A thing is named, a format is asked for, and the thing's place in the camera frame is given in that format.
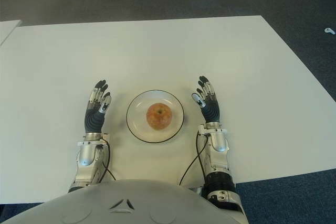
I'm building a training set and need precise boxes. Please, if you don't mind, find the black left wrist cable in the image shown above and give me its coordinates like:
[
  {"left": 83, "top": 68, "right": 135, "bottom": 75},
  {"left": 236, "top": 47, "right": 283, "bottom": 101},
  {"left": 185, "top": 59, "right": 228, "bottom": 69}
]
[{"left": 101, "top": 140, "right": 118, "bottom": 182}]

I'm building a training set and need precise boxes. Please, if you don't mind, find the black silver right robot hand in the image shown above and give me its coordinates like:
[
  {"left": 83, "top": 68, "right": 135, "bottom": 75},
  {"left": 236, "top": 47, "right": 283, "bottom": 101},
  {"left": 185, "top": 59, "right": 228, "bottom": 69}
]
[{"left": 191, "top": 75, "right": 222, "bottom": 124}]

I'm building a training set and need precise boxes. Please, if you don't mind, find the white plate with black rim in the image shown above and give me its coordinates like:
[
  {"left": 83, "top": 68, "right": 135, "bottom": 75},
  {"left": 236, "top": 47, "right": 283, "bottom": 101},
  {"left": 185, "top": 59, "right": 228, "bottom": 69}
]
[{"left": 126, "top": 90, "right": 185, "bottom": 144}]

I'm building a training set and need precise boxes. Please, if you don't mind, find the grey robot torso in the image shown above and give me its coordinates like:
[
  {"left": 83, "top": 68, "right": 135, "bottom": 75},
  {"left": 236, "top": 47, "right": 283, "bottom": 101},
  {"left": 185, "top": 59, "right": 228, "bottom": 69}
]
[{"left": 0, "top": 179, "right": 250, "bottom": 224}]

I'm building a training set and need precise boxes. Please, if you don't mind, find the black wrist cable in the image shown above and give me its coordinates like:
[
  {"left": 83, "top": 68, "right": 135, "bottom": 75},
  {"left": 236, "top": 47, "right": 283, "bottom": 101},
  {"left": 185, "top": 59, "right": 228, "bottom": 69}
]
[
  {"left": 179, "top": 132, "right": 211, "bottom": 186},
  {"left": 101, "top": 140, "right": 118, "bottom": 182}
]

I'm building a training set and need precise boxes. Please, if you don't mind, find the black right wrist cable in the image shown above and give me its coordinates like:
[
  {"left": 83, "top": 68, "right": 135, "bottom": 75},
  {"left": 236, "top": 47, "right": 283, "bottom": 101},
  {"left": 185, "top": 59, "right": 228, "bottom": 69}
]
[{"left": 179, "top": 132, "right": 211, "bottom": 186}]

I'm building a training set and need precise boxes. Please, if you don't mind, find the white side table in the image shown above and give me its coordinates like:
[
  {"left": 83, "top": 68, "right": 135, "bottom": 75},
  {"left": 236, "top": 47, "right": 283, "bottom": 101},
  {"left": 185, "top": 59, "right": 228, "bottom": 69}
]
[{"left": 0, "top": 19, "right": 22, "bottom": 46}]

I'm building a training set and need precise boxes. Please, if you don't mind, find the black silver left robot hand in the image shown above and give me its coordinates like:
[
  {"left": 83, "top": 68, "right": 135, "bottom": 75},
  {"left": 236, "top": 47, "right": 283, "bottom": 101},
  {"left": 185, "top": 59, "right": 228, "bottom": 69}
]
[{"left": 83, "top": 79, "right": 112, "bottom": 134}]

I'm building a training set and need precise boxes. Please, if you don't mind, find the red yellow apple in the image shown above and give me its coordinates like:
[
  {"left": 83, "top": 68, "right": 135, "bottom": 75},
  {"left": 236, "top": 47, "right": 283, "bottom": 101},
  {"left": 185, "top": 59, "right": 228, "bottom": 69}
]
[{"left": 146, "top": 102, "right": 173, "bottom": 130}]

